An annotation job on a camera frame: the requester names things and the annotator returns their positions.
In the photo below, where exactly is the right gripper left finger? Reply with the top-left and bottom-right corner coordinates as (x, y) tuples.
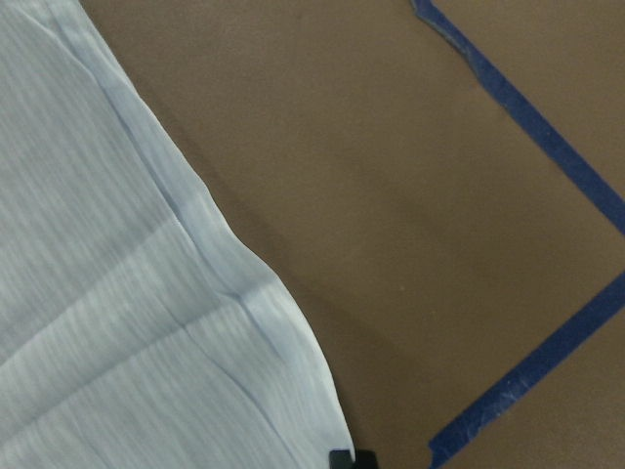
(328, 449), (354, 469)

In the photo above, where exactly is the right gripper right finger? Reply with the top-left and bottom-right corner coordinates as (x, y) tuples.
(353, 449), (378, 469)

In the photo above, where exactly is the light blue button-up shirt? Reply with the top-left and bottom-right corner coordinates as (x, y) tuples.
(1, 1), (354, 468)

